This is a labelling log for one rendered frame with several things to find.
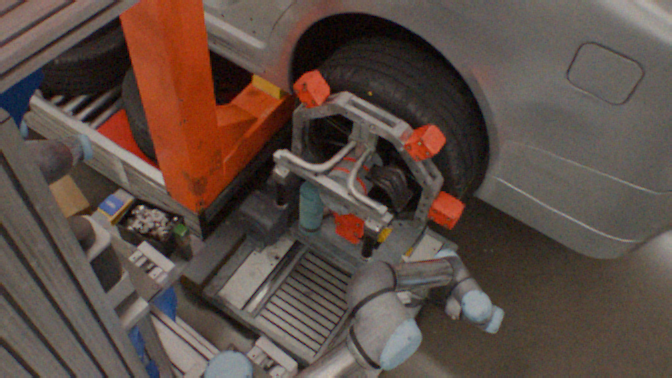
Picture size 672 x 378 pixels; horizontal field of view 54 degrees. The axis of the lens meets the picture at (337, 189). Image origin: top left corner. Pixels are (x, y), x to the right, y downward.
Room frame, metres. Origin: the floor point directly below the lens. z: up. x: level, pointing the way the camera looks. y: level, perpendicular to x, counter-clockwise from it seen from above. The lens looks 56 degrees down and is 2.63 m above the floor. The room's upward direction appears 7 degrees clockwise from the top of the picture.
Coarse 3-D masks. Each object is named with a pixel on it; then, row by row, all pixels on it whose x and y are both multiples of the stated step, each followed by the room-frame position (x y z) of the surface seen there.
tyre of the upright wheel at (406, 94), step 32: (352, 64) 1.47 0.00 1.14; (384, 64) 1.47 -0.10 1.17; (416, 64) 1.47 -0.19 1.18; (384, 96) 1.35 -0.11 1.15; (416, 96) 1.35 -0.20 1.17; (448, 96) 1.40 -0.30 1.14; (416, 128) 1.29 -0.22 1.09; (448, 128) 1.30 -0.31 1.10; (480, 128) 1.39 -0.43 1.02; (448, 160) 1.24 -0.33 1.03; (480, 160) 1.35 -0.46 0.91; (448, 192) 1.22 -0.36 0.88
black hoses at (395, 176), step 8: (376, 152) 1.28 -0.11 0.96; (384, 152) 1.28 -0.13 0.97; (376, 168) 1.18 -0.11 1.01; (384, 168) 1.18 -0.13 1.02; (392, 168) 1.17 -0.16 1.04; (368, 176) 1.17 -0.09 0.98; (376, 176) 1.15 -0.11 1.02; (384, 176) 1.14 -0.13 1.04; (392, 176) 1.13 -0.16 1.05; (400, 176) 1.15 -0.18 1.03; (376, 184) 1.11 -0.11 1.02; (384, 184) 1.11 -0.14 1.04; (392, 184) 1.11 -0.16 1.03; (400, 184) 1.12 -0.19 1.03; (392, 192) 1.09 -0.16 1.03; (400, 192) 1.10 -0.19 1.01; (408, 192) 1.13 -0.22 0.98; (392, 200) 1.07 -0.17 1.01; (400, 200) 1.09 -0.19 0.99; (408, 200) 1.10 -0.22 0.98; (392, 208) 1.07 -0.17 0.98; (400, 208) 1.07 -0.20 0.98
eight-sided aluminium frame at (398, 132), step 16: (336, 96) 1.37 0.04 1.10; (352, 96) 1.36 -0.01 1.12; (304, 112) 1.38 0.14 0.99; (320, 112) 1.35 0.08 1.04; (336, 112) 1.32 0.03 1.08; (352, 112) 1.30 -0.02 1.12; (368, 112) 1.33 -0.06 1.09; (384, 112) 1.31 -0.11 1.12; (304, 128) 1.39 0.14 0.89; (368, 128) 1.27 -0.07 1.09; (384, 128) 1.25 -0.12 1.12; (400, 128) 1.26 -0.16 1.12; (304, 144) 1.40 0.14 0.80; (400, 144) 1.22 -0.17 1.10; (320, 160) 1.41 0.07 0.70; (416, 176) 1.19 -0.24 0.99; (432, 176) 1.20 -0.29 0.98; (432, 192) 1.16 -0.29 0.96; (416, 208) 1.23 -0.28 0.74; (400, 224) 1.19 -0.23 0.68; (416, 224) 1.16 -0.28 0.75
